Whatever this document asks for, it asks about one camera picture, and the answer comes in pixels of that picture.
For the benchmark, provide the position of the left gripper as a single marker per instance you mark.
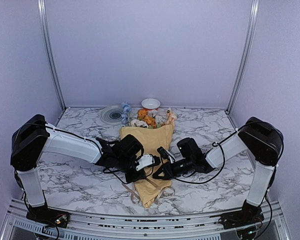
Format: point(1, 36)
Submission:
point(137, 176)

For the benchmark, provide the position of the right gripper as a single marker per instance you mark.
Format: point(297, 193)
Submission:
point(168, 175)

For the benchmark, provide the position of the orange wrapping paper sheet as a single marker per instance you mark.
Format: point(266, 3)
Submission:
point(150, 189)

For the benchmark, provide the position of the pink fake flower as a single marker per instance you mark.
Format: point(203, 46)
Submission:
point(138, 123)
point(170, 117)

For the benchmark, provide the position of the orange fake flower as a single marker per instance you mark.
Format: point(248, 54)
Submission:
point(146, 116)

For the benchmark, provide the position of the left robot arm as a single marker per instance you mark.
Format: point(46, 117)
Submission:
point(37, 136)

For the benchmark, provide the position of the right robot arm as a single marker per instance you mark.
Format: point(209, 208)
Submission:
point(257, 137)

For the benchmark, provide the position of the grey glass plate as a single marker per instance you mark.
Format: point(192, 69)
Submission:
point(112, 115)

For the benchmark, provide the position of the red and white bowl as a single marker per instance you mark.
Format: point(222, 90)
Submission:
point(150, 104)

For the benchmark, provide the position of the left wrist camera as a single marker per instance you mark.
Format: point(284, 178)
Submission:
point(147, 160)

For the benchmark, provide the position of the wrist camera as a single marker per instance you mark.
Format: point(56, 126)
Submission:
point(165, 154)
point(147, 160)

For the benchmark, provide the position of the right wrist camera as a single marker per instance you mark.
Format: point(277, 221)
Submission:
point(165, 154)

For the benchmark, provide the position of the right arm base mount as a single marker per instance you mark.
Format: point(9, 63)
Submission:
point(249, 214)

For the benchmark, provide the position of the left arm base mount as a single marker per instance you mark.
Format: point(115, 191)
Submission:
point(44, 214)

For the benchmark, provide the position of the left aluminium frame post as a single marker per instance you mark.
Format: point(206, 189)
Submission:
point(49, 52)

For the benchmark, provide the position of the aluminium frame post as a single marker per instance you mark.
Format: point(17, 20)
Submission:
point(49, 52)
point(251, 28)

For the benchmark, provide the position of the right aluminium frame post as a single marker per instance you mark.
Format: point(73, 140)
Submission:
point(251, 28)

